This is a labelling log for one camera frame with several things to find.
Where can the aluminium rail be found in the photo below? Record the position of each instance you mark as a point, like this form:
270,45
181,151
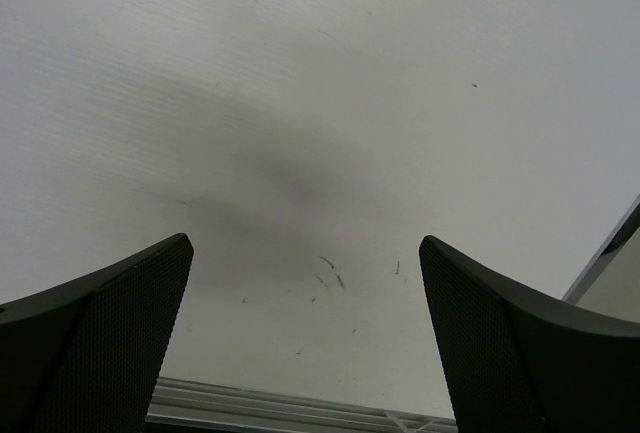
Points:
624,230
185,406

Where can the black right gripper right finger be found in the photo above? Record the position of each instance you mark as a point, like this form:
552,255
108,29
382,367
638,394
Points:
518,360

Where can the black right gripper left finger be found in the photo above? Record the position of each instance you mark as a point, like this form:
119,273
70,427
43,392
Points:
85,356

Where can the aluminium right side rail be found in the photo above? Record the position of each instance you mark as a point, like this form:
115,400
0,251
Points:
624,230

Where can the aluminium front rail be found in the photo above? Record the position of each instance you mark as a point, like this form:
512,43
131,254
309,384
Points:
185,406

